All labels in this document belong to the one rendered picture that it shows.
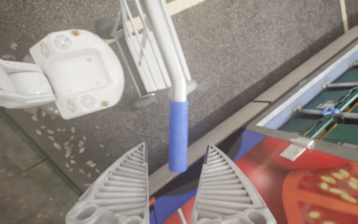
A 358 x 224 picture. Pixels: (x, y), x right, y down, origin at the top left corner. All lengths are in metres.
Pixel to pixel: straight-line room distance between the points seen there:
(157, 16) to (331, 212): 0.78
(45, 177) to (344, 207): 1.84
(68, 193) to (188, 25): 2.01
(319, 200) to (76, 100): 1.35
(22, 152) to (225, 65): 2.10
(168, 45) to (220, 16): 1.76
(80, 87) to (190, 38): 1.16
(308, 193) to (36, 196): 1.86
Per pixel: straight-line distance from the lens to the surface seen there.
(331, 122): 1.48
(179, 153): 0.25
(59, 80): 1.26
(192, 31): 1.73
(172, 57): 0.23
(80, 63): 1.22
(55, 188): 1.72
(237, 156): 1.01
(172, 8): 1.74
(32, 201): 1.83
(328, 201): 0.79
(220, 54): 1.83
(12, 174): 1.77
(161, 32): 0.24
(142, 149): 0.17
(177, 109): 0.23
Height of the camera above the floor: 1.44
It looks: 70 degrees down
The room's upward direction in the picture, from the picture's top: 110 degrees clockwise
